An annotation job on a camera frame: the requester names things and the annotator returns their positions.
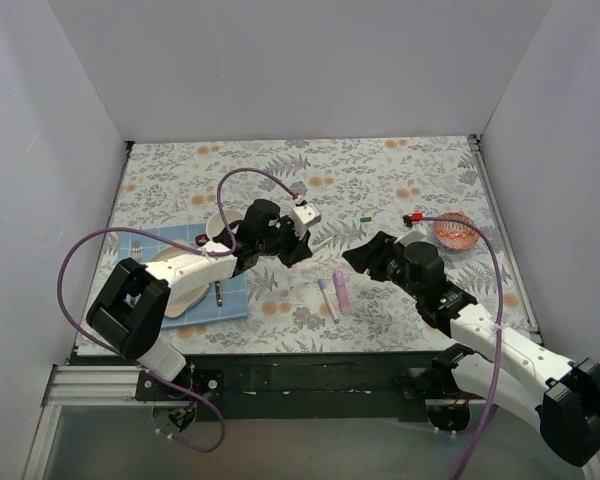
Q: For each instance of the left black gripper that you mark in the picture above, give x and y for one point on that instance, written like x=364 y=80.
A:
x=286 y=239

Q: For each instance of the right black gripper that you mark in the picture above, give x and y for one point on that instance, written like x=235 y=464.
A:
x=377 y=257

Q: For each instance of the white pen green tip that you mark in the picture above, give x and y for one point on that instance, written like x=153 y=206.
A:
x=323 y=244

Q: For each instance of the white pen blue tip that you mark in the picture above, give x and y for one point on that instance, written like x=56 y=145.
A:
x=330 y=307

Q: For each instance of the pink highlighter pen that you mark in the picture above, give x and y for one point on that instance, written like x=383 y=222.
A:
x=341 y=292

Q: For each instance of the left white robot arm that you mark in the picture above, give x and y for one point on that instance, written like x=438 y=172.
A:
x=130 y=308

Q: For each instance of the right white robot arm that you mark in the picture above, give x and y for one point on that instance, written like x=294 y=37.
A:
x=557 y=396

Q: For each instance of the floral tablecloth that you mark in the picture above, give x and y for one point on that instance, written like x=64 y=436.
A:
x=185 y=183

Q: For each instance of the white and red mug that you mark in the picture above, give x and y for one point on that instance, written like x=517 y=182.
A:
x=215 y=226

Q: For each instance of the red patterned bowl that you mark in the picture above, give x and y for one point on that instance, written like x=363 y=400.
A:
x=454 y=233

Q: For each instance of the beige ringed plate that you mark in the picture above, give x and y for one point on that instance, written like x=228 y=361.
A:
x=177 y=306

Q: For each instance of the blue checked placemat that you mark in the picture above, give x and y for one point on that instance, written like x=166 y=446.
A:
x=234 y=291

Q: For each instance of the silver fork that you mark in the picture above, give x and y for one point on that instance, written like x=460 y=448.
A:
x=136 y=250

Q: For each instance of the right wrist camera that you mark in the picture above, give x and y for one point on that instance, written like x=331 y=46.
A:
x=415 y=230

